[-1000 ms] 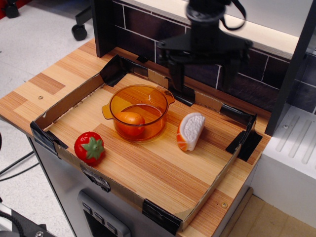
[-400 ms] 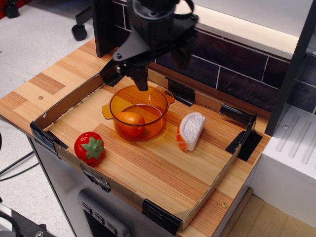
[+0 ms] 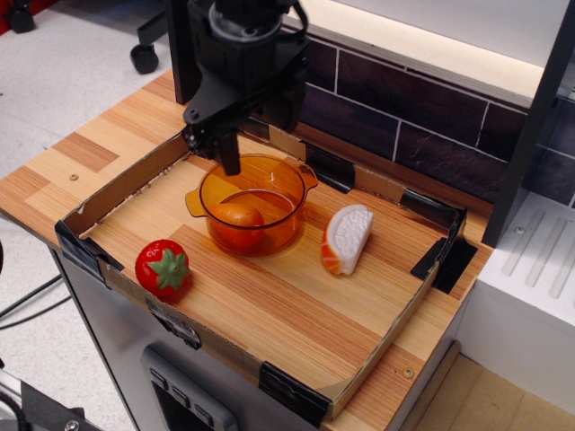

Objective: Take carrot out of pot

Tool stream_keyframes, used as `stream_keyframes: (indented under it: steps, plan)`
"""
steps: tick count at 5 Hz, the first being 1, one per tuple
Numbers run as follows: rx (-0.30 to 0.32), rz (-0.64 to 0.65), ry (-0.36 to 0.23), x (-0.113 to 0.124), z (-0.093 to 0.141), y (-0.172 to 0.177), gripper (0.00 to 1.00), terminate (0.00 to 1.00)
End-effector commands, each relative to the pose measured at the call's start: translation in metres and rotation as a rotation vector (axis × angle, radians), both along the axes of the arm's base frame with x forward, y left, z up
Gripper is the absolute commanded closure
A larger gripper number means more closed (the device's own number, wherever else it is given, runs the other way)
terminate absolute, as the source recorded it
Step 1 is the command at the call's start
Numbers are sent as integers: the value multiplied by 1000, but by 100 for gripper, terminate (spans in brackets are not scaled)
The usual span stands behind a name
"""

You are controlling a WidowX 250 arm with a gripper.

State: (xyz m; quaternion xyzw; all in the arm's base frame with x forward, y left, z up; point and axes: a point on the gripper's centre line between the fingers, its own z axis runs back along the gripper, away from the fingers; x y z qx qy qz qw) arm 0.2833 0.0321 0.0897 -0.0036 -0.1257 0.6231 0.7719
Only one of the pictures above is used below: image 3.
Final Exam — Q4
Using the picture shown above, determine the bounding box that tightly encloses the black floor cable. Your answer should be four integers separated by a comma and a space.
0, 274, 73, 331

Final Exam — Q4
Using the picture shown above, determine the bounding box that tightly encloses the black equipment bottom left corner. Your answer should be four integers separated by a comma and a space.
1, 362, 99, 431

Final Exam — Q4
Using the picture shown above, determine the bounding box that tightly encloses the black post of backsplash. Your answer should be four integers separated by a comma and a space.
164, 0, 201, 105

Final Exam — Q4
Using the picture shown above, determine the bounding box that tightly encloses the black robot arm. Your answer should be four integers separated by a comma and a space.
184, 1, 309, 176

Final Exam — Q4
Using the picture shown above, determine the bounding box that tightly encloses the orange toy carrot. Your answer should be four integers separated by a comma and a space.
210, 202, 264, 248

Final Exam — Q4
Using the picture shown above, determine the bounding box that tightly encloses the grey control panel with buttons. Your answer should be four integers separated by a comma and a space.
141, 347, 239, 431

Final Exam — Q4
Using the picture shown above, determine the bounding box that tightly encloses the orange transparent plastic pot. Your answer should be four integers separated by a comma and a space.
185, 154, 318, 256

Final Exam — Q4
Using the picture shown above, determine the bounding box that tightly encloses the black office chair base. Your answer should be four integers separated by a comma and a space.
129, 12, 167, 75

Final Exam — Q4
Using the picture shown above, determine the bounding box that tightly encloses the red toy strawberry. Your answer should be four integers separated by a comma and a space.
135, 239, 191, 297

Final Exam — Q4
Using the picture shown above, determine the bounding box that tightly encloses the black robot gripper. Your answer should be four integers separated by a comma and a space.
183, 4, 309, 176

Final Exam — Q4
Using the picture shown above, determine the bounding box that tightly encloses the salmon sushi toy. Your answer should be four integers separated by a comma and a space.
321, 205, 374, 275

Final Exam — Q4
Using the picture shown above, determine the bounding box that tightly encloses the white toy sink drainboard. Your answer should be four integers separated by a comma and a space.
475, 188, 575, 315

